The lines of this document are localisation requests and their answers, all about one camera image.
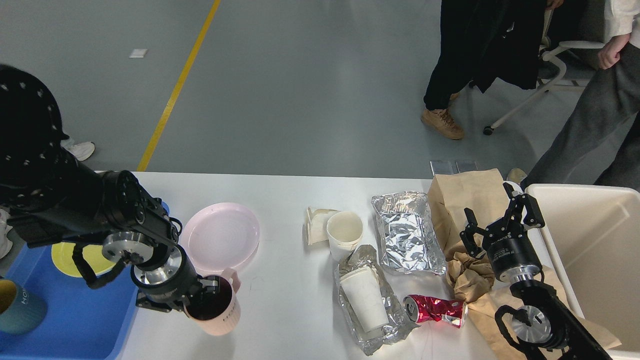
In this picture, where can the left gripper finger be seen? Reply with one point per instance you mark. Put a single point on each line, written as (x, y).
(145, 303)
(208, 293)

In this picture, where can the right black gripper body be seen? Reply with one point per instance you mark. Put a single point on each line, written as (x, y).
(511, 254)

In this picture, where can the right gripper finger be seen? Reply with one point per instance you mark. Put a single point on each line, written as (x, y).
(522, 214)
(467, 235)

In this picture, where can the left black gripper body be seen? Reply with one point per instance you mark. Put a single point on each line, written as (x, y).
(170, 284)

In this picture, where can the pink ribbed mug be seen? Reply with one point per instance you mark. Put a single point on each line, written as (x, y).
(224, 315)

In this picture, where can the pink plate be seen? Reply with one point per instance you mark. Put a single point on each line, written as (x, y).
(221, 236)

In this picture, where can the teal mug yellow inside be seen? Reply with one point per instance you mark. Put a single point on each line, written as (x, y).
(21, 311)

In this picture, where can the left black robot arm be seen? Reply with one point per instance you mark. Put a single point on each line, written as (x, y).
(111, 220)

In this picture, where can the crumpled brown paper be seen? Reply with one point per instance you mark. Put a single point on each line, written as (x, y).
(469, 278)

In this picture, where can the brown paper bag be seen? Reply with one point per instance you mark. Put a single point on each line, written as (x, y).
(483, 192)

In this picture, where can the large aluminium foil sheet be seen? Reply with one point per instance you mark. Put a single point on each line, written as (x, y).
(406, 237)

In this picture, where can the beige plastic bin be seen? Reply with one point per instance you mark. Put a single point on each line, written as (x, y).
(592, 234)

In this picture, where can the blue plastic tray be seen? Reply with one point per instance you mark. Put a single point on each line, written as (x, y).
(80, 323)

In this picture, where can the metal floor plate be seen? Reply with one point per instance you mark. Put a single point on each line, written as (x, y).
(448, 167)

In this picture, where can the crushed red soda can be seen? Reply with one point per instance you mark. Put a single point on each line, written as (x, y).
(421, 309)

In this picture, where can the yellow plate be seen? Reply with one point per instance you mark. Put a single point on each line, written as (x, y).
(62, 258)

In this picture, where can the crumpled foil under cup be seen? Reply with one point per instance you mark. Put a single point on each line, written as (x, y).
(399, 325)

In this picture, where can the lying white paper cup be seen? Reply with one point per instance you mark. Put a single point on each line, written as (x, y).
(362, 290)

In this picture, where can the crushed white paper cup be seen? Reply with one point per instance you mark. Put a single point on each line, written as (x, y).
(316, 224)

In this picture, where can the upright white paper cup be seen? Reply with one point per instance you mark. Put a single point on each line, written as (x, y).
(344, 231)

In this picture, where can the person in grey trousers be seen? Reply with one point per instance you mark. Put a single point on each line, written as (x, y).
(611, 97)

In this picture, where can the person in light jeans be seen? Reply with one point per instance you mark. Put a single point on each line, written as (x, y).
(81, 151)

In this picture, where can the person in black clothes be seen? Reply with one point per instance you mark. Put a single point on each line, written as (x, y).
(481, 41)

